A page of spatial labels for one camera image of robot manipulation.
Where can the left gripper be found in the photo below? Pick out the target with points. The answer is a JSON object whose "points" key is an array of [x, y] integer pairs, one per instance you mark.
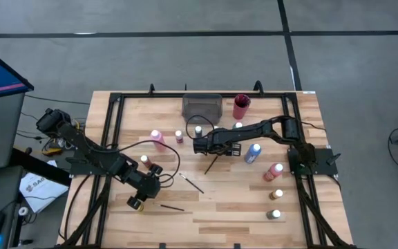
{"points": [[145, 185]]}

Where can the small pink paint bottle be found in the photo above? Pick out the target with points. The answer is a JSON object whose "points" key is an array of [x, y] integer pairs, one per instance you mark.
{"points": [[179, 137]]}

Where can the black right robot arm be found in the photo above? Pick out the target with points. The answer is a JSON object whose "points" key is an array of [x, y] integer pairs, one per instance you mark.
{"points": [[254, 129]]}

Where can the large red paint bottle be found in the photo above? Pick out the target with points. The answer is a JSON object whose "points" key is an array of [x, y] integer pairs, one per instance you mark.
{"points": [[271, 174]]}

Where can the black metal bar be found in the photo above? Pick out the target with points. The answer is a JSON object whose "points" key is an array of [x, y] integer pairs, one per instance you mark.
{"points": [[40, 167]]}

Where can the large pink paint bottle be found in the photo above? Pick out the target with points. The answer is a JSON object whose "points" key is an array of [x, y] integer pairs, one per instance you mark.
{"points": [[159, 141]]}

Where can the clear grey plastic bin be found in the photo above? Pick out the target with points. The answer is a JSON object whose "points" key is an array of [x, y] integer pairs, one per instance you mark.
{"points": [[202, 107]]}

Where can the small grey-green paint bottle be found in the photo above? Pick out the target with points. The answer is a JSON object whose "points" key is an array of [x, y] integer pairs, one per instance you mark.
{"points": [[272, 215]]}

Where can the pink plastic cup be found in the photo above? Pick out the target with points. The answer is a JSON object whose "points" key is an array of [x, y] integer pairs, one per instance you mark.
{"points": [[240, 110]]}

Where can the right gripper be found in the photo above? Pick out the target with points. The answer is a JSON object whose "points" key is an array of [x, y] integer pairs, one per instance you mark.
{"points": [[216, 145]]}

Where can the white tape roll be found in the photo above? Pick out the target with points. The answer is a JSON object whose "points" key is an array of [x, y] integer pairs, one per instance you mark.
{"points": [[19, 211]]}

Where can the black aluminium table frame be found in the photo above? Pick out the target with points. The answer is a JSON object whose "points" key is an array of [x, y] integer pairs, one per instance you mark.
{"points": [[143, 94]]}

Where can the small dark blue paint bottle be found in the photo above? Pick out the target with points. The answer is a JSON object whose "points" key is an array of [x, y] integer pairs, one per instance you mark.
{"points": [[198, 133]]}

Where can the printed white paper sheet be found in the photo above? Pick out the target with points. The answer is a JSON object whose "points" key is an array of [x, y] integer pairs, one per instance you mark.
{"points": [[43, 193]]}

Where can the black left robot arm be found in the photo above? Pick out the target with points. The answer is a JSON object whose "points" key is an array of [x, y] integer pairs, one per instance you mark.
{"points": [[81, 141]]}

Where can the small red paint bottle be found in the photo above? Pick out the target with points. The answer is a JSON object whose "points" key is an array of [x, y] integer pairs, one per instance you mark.
{"points": [[147, 163]]}

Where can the large black paint brush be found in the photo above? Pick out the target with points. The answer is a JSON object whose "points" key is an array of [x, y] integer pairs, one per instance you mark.
{"points": [[173, 207]]}

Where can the large blue paint bottle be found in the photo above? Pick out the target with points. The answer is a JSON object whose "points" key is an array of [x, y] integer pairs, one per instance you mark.
{"points": [[251, 155]]}

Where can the small orange paint bottle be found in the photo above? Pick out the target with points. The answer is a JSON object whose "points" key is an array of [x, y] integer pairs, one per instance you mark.
{"points": [[275, 195]]}

